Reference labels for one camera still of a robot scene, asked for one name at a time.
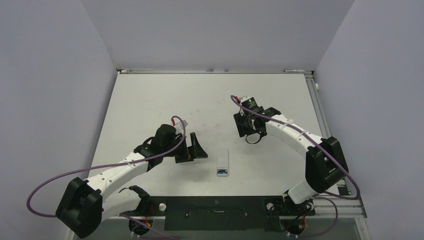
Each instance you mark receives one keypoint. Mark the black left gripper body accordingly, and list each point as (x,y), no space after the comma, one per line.
(184,150)

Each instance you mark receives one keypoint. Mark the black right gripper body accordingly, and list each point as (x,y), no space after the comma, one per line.
(244,124)

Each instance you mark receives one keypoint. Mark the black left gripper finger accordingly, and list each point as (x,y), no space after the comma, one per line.
(183,160)
(196,151)

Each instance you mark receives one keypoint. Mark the white air conditioner remote control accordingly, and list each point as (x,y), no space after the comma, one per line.
(222,161)

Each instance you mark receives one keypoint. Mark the blue AAA battery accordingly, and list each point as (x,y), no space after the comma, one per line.
(222,172)

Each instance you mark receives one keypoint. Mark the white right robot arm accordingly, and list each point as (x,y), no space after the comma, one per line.
(325,164)

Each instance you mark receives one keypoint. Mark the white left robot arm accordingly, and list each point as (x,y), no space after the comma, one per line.
(86,203)

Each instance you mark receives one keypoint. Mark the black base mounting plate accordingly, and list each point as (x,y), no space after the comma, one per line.
(222,213)

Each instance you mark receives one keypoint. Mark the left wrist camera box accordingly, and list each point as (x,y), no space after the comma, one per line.
(180,126)

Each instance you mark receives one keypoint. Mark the aluminium frame rail back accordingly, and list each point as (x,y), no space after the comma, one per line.
(214,71)

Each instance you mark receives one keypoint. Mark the aluminium frame rail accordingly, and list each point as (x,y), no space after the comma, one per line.
(346,208)
(214,71)

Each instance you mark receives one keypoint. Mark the aluminium frame rail right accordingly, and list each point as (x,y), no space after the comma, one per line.
(346,208)

